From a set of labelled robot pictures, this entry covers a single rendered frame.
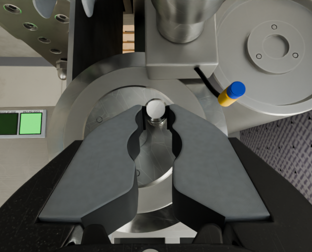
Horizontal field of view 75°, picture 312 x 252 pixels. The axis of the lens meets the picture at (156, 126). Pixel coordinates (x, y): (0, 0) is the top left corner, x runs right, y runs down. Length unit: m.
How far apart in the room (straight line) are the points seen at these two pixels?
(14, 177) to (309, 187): 0.58
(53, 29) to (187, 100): 0.35
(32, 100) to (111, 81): 2.85
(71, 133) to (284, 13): 0.21
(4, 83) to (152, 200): 3.14
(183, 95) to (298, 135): 0.16
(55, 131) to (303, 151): 0.25
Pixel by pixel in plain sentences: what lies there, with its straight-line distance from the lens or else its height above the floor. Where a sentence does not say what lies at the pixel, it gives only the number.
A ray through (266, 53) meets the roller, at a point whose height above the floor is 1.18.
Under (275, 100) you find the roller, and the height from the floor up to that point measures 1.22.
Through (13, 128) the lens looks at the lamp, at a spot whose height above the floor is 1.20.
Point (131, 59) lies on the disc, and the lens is 0.18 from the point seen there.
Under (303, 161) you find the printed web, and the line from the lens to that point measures 0.28.
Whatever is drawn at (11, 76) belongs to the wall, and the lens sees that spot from 3.24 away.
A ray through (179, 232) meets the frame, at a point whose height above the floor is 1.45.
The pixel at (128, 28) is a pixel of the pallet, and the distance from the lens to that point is 2.10.
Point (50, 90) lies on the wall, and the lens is 2.95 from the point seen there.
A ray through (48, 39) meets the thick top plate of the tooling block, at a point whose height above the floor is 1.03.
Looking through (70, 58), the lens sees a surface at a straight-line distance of 0.21.
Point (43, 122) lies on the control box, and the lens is 0.57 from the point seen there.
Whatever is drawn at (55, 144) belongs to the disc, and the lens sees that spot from 0.19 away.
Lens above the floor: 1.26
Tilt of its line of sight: 8 degrees down
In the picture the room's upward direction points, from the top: 179 degrees clockwise
